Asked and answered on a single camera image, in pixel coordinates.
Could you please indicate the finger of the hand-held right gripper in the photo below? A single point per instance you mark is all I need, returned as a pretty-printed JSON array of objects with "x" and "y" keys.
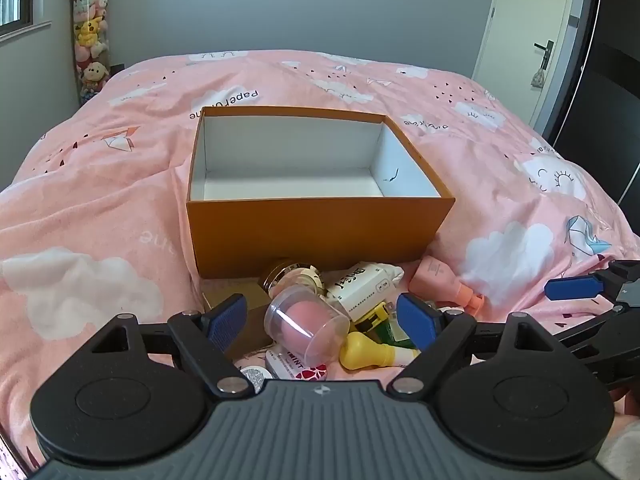
[
  {"x": 570, "y": 287},
  {"x": 600, "y": 325}
]

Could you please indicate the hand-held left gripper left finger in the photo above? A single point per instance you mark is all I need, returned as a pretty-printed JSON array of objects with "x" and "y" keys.
[{"x": 227, "y": 322}]

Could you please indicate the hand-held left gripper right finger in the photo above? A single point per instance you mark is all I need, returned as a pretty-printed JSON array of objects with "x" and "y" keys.
[{"x": 417, "y": 320}]

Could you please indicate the white round jar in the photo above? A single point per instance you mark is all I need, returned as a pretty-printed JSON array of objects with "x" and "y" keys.
[{"x": 257, "y": 377}]

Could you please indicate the gold-capped glass bottle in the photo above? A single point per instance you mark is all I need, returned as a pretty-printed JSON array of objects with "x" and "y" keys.
[{"x": 287, "y": 276}]

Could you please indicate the clear case with pink sponge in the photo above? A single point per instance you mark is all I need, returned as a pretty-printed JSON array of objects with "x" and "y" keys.
[{"x": 305, "y": 325}]

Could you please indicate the white bottle with red print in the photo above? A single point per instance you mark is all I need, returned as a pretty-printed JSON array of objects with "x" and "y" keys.
[{"x": 295, "y": 365}]

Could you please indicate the orange cardboard box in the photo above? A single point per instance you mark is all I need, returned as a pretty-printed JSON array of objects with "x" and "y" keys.
[{"x": 300, "y": 240}]

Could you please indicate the green and yellow tube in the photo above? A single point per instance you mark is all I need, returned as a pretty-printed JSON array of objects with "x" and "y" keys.
[{"x": 385, "y": 330}]

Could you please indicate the pink tube with orange cap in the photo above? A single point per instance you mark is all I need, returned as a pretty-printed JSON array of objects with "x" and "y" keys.
[{"x": 435, "y": 277}]

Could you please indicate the yellow bulb-shaped bottle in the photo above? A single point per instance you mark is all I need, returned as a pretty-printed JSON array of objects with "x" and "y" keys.
[{"x": 362, "y": 351}]

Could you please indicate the white printed packet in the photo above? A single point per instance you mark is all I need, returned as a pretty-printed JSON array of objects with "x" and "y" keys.
[{"x": 357, "y": 285}]

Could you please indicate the pink printed blanket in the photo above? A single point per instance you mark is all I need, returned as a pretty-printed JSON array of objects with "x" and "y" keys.
[{"x": 100, "y": 185}]

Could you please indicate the dark wardrobe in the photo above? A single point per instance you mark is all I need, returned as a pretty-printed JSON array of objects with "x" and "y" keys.
[{"x": 615, "y": 85}]

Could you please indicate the small hanging pouch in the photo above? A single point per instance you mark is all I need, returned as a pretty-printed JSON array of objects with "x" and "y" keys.
[{"x": 537, "y": 77}]

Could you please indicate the white door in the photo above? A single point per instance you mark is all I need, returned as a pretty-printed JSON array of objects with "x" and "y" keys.
[{"x": 515, "y": 20}]

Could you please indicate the hanging stuffed toy organizer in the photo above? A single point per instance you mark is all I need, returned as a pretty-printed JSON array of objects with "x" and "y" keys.
[{"x": 90, "y": 30}]

